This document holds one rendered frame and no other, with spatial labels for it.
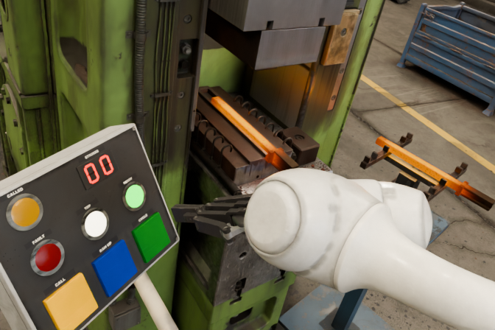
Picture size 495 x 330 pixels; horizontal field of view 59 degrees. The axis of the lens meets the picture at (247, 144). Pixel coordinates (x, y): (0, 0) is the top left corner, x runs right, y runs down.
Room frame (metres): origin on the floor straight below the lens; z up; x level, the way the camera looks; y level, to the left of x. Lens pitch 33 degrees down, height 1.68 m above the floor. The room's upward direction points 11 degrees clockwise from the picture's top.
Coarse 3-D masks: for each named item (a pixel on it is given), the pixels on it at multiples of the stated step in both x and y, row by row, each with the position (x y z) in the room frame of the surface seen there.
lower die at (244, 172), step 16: (224, 96) 1.32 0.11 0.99; (208, 112) 1.20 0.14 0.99; (240, 112) 1.24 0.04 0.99; (224, 128) 1.12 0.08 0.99; (240, 128) 1.12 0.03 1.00; (256, 128) 1.15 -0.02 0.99; (208, 144) 1.06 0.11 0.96; (224, 144) 1.05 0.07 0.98; (240, 144) 1.05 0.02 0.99; (256, 144) 1.05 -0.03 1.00; (224, 160) 0.99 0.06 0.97; (240, 160) 0.99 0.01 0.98; (256, 160) 0.99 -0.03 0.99; (240, 176) 0.96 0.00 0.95
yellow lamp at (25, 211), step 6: (24, 198) 0.49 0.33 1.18; (30, 198) 0.49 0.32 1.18; (18, 204) 0.48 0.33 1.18; (24, 204) 0.48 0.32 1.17; (30, 204) 0.49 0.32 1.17; (36, 204) 0.49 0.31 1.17; (12, 210) 0.46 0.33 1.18; (18, 210) 0.47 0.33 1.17; (24, 210) 0.48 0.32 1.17; (30, 210) 0.48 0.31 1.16; (36, 210) 0.49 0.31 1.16; (12, 216) 0.46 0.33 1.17; (18, 216) 0.46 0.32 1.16; (24, 216) 0.47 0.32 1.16; (30, 216) 0.48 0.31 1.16; (36, 216) 0.48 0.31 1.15; (18, 222) 0.46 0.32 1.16; (24, 222) 0.46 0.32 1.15; (30, 222) 0.47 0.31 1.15
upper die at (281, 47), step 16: (208, 16) 1.12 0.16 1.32; (208, 32) 1.11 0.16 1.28; (224, 32) 1.06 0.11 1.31; (240, 32) 1.00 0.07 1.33; (256, 32) 0.96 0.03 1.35; (272, 32) 0.97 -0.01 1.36; (288, 32) 1.00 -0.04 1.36; (304, 32) 1.03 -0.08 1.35; (320, 32) 1.07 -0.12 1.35; (240, 48) 1.00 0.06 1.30; (256, 48) 0.95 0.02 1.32; (272, 48) 0.97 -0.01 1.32; (288, 48) 1.00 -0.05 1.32; (304, 48) 1.04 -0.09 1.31; (256, 64) 0.95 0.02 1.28; (272, 64) 0.98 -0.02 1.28; (288, 64) 1.01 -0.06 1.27
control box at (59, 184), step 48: (96, 144) 0.64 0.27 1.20; (0, 192) 0.47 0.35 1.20; (48, 192) 0.52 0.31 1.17; (96, 192) 0.59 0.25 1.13; (144, 192) 0.66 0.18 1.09; (0, 240) 0.43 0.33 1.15; (48, 240) 0.47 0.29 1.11; (96, 240) 0.53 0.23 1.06; (0, 288) 0.41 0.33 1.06; (48, 288) 0.43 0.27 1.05; (96, 288) 0.48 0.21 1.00
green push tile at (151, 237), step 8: (152, 216) 0.65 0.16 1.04; (160, 216) 0.66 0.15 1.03; (144, 224) 0.62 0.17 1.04; (152, 224) 0.63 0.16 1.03; (160, 224) 0.65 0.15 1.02; (136, 232) 0.60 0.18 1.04; (144, 232) 0.61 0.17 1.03; (152, 232) 0.62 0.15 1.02; (160, 232) 0.64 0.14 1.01; (136, 240) 0.59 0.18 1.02; (144, 240) 0.60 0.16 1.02; (152, 240) 0.61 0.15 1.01; (160, 240) 0.63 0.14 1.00; (168, 240) 0.64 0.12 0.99; (144, 248) 0.59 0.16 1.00; (152, 248) 0.60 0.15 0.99; (160, 248) 0.62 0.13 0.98; (144, 256) 0.58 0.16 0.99; (152, 256) 0.59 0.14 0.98
